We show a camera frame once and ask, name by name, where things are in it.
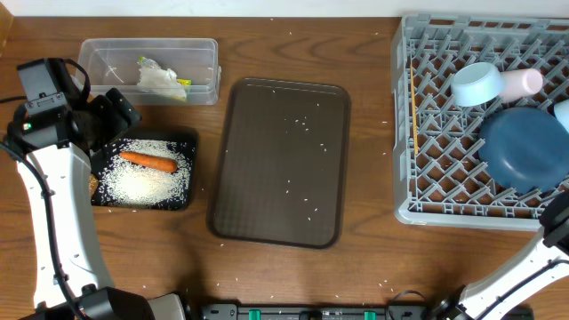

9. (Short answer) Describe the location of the black waste tray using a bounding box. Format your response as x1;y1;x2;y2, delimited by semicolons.
88;126;200;212

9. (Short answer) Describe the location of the grey dishwasher rack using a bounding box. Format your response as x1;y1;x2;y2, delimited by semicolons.
391;13;568;232

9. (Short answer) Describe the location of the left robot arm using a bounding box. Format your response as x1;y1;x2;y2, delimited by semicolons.
1;88;188;319

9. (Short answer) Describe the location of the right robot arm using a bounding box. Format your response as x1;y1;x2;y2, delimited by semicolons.
426;191;568;319

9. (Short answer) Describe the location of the brown textured food piece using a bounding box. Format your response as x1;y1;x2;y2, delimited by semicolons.
89;174;99;197

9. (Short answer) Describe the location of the green foil snack wrapper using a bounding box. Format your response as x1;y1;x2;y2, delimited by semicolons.
138;57;192;99

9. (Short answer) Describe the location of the light blue cup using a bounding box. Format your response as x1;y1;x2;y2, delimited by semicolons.
553;100;569;132

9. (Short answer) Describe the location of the white napkin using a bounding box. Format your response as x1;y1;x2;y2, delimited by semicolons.
137;67;187;101

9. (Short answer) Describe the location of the dark blue plate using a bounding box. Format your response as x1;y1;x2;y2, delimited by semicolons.
478;107;568;194

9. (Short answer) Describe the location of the white rice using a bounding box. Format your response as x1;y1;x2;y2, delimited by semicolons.
95;138;195;208

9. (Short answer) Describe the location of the clear plastic bin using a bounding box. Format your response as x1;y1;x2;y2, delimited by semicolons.
75;38;221;106

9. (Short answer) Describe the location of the wooden chopstick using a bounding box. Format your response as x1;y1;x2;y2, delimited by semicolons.
409;57;419;157

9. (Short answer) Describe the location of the white cup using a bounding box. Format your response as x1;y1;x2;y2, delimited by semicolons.
500;68;544;103

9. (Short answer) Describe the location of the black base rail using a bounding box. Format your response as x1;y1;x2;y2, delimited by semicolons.
192;303;427;320

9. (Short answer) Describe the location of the dark brown serving tray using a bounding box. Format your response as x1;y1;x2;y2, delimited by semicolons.
206;77;350;249

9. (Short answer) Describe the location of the orange carrot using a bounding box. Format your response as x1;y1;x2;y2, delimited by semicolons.
119;152;178;173

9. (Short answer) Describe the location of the light blue bowl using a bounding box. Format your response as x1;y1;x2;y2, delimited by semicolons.
451;62;505;108

